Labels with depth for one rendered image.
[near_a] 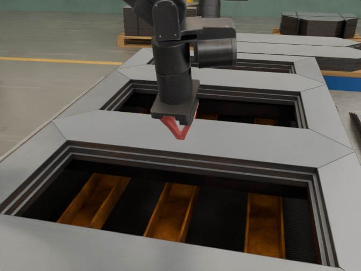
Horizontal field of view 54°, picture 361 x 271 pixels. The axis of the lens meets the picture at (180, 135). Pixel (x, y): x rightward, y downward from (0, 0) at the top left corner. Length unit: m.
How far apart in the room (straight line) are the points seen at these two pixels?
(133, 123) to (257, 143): 0.32
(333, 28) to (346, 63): 3.62
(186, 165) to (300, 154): 0.25
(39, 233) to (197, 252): 0.25
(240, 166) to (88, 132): 0.38
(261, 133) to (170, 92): 0.37
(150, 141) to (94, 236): 0.32
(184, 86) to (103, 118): 0.44
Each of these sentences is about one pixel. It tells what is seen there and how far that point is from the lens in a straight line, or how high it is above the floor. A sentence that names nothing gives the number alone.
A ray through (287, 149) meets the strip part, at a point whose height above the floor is 0.86.
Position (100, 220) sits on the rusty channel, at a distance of 0.87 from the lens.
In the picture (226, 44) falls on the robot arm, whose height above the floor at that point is 1.13.
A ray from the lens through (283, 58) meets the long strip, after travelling 1.53.
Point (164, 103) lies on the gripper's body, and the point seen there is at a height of 1.03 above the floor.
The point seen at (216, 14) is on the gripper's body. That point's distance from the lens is 0.95.
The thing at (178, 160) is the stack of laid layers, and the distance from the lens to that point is 0.79.
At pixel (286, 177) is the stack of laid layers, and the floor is 0.83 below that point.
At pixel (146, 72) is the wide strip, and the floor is 0.86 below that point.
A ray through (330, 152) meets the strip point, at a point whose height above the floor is 0.86.
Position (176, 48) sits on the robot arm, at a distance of 0.53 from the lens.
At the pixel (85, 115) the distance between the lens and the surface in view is 0.99.
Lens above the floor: 1.26
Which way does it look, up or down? 28 degrees down
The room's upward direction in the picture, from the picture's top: straight up
